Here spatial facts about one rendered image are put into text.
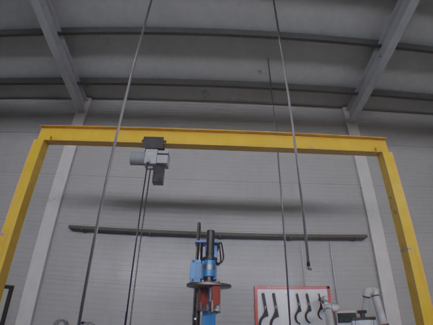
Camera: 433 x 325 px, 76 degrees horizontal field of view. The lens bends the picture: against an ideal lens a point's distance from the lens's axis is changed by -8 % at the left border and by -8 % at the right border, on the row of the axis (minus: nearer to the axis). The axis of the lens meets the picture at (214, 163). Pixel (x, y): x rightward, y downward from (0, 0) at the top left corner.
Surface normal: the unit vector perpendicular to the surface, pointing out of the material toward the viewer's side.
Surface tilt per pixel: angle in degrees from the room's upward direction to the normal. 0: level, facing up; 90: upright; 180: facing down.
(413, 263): 90
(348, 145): 90
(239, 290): 90
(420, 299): 90
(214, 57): 174
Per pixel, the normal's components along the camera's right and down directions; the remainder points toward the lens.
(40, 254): 0.03, -0.49
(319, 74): -0.03, 0.81
